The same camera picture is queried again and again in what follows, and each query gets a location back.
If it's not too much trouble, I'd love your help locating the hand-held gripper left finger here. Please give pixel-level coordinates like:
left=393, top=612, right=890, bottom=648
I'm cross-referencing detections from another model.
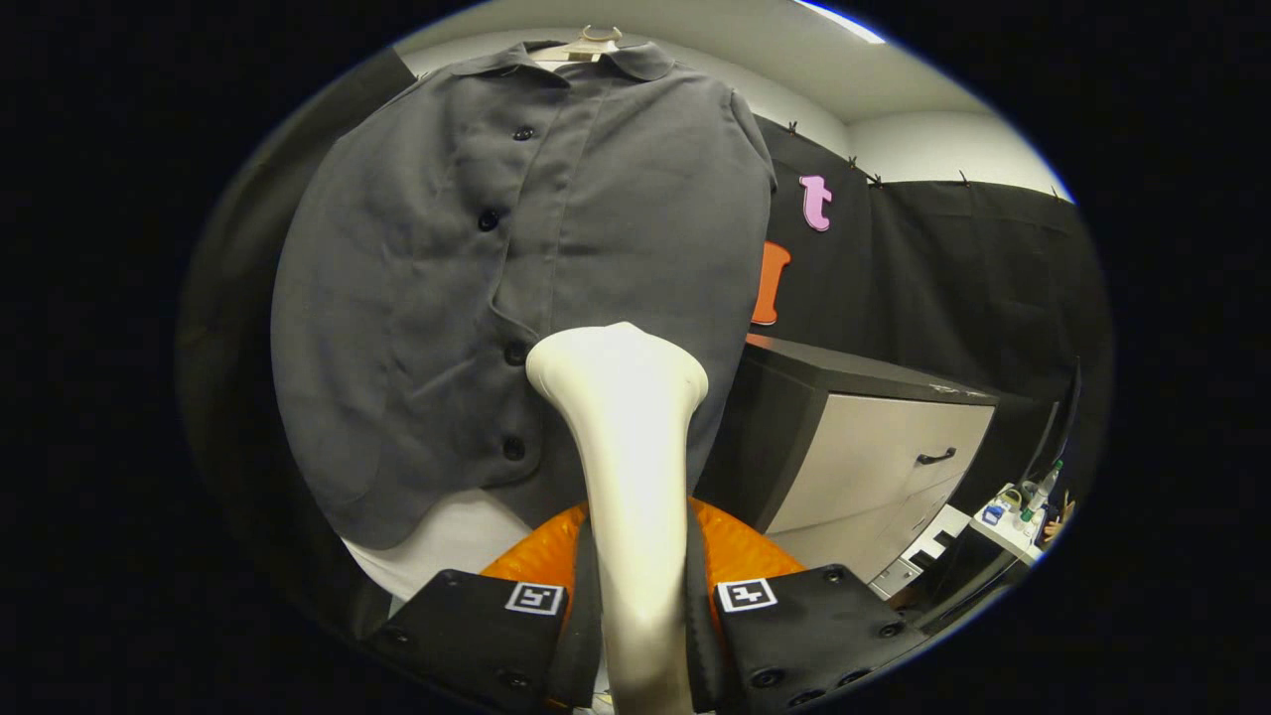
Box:
left=362, top=500, right=607, bottom=715

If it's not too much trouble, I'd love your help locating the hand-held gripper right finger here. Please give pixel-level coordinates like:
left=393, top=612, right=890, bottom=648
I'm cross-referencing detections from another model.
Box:
left=683, top=497, right=929, bottom=715

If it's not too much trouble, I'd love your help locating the white garment steamer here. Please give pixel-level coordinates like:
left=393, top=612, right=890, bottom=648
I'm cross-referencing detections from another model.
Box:
left=524, top=322, right=711, bottom=715

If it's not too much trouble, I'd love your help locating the dark grey button shirt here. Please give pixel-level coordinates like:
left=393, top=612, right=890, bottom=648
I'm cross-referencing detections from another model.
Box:
left=270, top=40, right=777, bottom=550

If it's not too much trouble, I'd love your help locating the grey drawer cabinet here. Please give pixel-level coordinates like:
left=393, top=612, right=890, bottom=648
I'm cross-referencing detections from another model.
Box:
left=695, top=333, right=999, bottom=587

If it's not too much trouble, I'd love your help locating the small white cluttered table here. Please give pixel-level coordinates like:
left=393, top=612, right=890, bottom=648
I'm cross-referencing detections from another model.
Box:
left=968, top=462, right=1078, bottom=567

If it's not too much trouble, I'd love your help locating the row of small backdrop clips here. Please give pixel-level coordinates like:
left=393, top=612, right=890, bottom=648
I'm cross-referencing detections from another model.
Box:
left=784, top=119, right=1063, bottom=198

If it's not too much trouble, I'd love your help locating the large ceiling light panel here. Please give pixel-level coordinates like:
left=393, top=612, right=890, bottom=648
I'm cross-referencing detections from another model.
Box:
left=794, top=0, right=887, bottom=46

